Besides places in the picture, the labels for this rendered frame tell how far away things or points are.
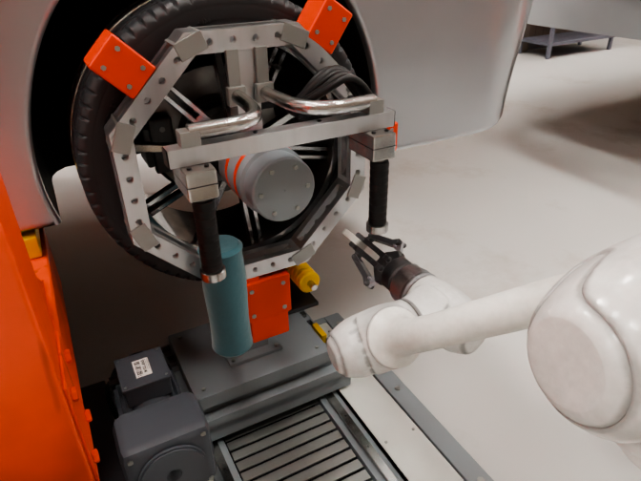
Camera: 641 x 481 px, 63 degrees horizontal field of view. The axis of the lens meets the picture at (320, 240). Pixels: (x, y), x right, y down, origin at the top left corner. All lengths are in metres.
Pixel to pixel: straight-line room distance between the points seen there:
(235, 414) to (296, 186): 0.73
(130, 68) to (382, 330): 0.62
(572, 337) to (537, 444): 1.31
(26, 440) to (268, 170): 0.55
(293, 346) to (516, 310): 0.92
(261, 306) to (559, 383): 0.92
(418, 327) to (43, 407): 0.53
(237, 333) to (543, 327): 0.79
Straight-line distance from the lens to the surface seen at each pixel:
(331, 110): 0.94
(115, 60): 1.00
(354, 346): 0.89
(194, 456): 1.18
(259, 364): 1.53
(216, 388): 1.48
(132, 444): 1.16
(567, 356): 0.43
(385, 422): 1.57
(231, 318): 1.10
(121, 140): 1.02
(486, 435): 1.70
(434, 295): 0.98
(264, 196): 0.98
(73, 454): 0.87
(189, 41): 1.02
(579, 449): 1.75
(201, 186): 0.84
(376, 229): 1.04
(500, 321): 0.77
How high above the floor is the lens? 1.25
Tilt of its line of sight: 30 degrees down
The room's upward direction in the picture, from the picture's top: 1 degrees counter-clockwise
